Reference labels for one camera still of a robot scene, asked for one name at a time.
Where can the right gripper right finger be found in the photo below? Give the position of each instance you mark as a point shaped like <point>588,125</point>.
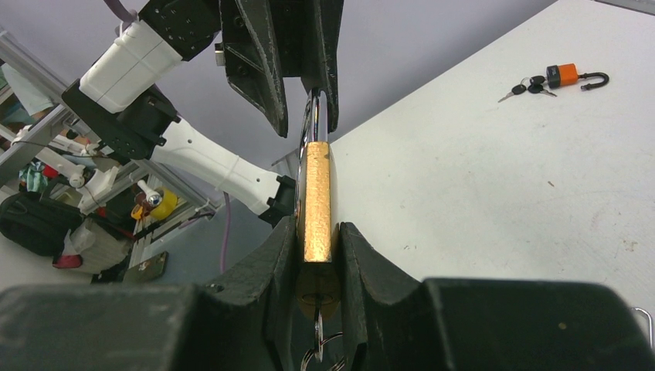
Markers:
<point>391,321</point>

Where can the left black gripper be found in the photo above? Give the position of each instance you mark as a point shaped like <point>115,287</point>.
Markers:
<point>265,41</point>

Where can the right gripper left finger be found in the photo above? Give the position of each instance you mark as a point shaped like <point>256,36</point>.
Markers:
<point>240,320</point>

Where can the large brass padlock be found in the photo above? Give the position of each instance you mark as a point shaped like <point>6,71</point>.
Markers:
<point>318,290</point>

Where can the black-headed keys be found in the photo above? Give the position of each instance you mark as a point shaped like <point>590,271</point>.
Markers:
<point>532,85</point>

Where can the orange padlock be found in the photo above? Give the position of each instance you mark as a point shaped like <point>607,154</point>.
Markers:
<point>567,74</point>

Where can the small brass padlock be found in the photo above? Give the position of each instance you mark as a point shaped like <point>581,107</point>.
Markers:
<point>648,323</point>

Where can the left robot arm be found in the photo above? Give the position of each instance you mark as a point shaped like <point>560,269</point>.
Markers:
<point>119,99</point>

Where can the aluminium table frame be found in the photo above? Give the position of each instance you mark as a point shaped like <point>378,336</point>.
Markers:
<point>61,117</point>

